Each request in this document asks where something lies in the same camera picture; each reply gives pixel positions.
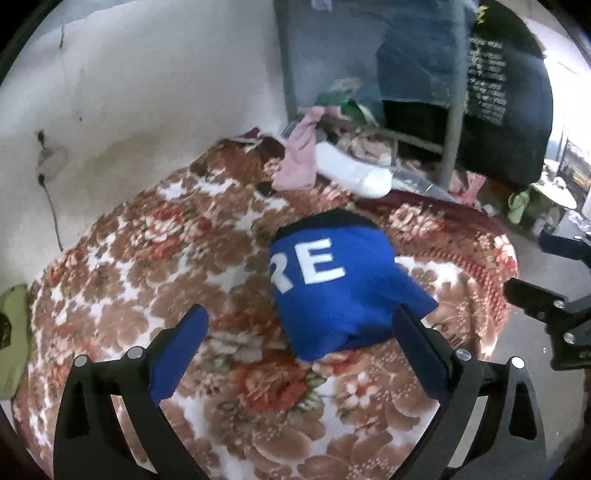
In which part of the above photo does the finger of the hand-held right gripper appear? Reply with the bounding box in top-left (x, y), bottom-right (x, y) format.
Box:
top-left (538, 230), bottom-right (591, 268)
top-left (502, 278), bottom-right (591, 329)

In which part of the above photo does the floral blanket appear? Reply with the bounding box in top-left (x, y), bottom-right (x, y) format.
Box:
top-left (11, 134), bottom-right (520, 480)

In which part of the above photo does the pink cloth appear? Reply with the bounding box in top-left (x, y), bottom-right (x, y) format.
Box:
top-left (271, 107), bottom-right (326, 191)

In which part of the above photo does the green slipper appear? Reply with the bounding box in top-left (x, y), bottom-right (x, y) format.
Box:
top-left (507, 190), bottom-right (532, 226)

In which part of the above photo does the blue denim hanging garment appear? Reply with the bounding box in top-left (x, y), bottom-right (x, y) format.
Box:
top-left (376, 0), bottom-right (476, 107)

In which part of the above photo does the green garment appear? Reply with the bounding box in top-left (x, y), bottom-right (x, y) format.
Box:
top-left (0, 284), bottom-right (33, 400)

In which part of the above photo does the grey metal bed frame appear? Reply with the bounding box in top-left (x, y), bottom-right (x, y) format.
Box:
top-left (434, 0), bottom-right (476, 190)

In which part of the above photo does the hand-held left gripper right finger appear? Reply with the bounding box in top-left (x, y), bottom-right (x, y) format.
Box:
top-left (392, 305), bottom-right (548, 480)

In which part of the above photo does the clear plastic bottle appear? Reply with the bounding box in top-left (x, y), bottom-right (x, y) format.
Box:
top-left (531, 205), bottom-right (561, 236)

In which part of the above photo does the round white table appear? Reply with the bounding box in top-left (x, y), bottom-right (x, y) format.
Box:
top-left (531, 182), bottom-right (578, 210)

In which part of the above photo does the black printed hanging shirt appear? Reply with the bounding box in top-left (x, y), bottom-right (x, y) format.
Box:
top-left (455, 0), bottom-right (555, 188)

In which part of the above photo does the black power cable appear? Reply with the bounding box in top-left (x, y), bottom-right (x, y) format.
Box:
top-left (39, 175), bottom-right (65, 252)

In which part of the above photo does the blue and black jacket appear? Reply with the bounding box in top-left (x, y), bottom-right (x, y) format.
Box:
top-left (269, 209), bottom-right (439, 361)

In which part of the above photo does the green cloth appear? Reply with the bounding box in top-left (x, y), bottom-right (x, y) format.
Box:
top-left (318, 90), bottom-right (365, 121)

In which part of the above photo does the white cloth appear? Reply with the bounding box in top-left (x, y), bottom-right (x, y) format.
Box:
top-left (315, 141), bottom-right (393, 199)

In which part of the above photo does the white power strip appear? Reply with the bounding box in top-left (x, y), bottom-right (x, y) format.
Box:
top-left (36, 145), bottom-right (69, 178)

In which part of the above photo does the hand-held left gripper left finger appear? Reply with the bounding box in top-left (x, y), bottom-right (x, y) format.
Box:
top-left (53, 304), bottom-right (211, 480)

